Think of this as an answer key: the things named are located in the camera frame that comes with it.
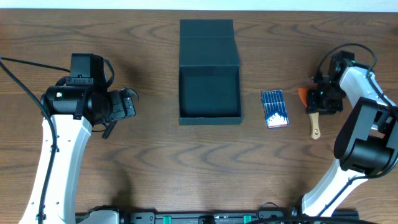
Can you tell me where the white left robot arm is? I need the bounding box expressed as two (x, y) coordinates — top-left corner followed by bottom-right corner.
(20, 85), (137, 223)

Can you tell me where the clear screwdriver set case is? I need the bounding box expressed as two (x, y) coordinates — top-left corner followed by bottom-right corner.
(261, 90), (289, 129)

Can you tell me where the black open gift box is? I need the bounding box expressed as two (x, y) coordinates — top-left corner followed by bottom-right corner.
(178, 19), (243, 125)

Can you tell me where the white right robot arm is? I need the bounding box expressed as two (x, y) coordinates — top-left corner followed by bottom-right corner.
(301, 67), (397, 217)

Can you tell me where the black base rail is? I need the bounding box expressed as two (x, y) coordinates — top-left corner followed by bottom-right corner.
(116, 206), (359, 224)

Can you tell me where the orange scraper wooden handle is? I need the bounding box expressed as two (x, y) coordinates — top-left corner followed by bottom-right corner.
(298, 87), (321, 139)

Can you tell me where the black handled screwdriver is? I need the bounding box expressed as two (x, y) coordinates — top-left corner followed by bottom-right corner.
(102, 121), (117, 139)

